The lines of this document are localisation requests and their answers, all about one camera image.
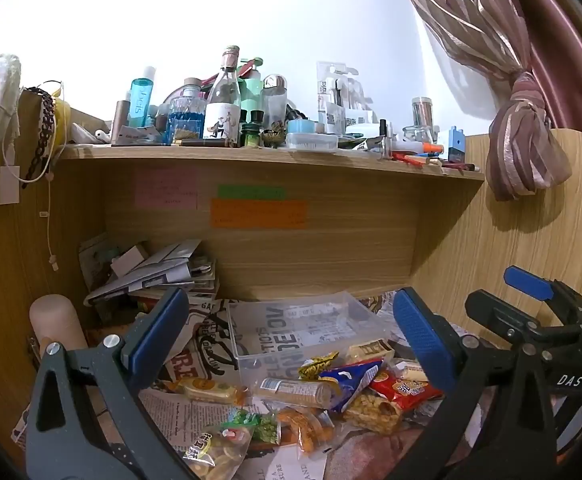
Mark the brown cardboard tube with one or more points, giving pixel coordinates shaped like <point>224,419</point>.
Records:
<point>119,122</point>

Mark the orange snack packet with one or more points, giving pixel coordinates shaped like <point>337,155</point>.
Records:
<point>306,429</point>

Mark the clear flat case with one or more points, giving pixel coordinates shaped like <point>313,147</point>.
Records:
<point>311,141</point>

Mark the blue snack packet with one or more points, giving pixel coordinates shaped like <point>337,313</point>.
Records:
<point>351,380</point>

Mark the wooden desk hutch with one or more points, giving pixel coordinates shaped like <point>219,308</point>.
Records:
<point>351,245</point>

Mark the white blister packs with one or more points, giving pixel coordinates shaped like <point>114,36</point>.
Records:
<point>338,95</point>

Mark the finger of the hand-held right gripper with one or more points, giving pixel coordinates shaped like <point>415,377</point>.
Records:
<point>496,315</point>
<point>526,280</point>

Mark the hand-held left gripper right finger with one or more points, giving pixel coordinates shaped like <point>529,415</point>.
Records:
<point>421,340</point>

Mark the blue perfume bottle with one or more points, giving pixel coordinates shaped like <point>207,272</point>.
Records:
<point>187,117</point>

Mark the orange and white marker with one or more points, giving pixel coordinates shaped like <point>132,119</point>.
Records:
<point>421,148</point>

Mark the white paper tag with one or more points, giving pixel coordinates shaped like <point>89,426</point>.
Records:
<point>8,185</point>

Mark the glass jar with silver lid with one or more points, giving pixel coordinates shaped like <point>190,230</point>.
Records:
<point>423,112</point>

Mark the orange sticky note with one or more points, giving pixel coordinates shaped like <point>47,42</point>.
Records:
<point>258,214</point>

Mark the small dark green bottle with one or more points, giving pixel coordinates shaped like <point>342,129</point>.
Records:
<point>251,132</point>

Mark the clear tube biscuit packet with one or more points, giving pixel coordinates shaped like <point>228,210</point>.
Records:
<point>296,391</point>

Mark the clear packet of yellow chips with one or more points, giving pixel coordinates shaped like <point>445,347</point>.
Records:
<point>216,452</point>

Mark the yellow black wrapped candy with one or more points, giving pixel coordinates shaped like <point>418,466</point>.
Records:
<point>316,366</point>

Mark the white fluffy headband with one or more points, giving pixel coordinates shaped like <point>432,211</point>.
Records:
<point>3,85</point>

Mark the peanut brittle bar packet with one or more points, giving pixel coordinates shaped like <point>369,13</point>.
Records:
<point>373,414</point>

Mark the pink sticky note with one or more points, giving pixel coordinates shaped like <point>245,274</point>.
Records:
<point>165,188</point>

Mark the red snack packet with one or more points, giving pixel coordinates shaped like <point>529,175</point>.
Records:
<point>406,390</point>

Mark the red pen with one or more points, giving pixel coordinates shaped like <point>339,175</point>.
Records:
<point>416,161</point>

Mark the yellow hanging item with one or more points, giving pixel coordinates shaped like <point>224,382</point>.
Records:
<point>62,120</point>

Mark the beige cylinder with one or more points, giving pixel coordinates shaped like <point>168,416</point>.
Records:
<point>56,322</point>

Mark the small pale snack packet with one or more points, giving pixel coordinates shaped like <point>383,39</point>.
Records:
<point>412,371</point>

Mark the green peas packet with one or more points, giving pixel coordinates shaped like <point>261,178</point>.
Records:
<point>260,429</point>

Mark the pile of booklets and papers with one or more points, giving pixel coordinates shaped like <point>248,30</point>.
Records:
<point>156,270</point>

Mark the small white carton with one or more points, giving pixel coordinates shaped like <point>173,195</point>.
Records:
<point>141,135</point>

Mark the yellow pastry packet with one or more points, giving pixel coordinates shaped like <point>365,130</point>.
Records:
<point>206,390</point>

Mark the maroon curtain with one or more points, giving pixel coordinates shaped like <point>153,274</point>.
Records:
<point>556,45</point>

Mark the clear bottle with silver cap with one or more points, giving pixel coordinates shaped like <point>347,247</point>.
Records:
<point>274,102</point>

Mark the pink striped curtain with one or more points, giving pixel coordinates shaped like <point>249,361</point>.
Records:
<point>471,25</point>

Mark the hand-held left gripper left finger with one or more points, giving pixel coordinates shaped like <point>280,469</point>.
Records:
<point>156,332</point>

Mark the blue lidded small box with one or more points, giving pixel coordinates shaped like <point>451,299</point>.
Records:
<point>303,126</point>

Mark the mint green pump bottle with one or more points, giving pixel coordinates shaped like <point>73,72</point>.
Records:
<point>254,82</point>

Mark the clear plastic box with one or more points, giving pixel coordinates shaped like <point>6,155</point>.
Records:
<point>291,330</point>

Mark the green sticky note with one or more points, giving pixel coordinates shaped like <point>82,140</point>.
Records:
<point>251,192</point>

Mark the beige brown snack packet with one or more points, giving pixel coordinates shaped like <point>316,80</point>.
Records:
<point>371,351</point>

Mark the brown braided hair band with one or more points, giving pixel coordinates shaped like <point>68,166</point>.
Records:
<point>46,120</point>

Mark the tall blue liquid bottle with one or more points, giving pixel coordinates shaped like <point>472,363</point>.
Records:
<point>143,100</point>

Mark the glass bottle with white label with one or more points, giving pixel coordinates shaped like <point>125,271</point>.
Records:
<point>223,110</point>

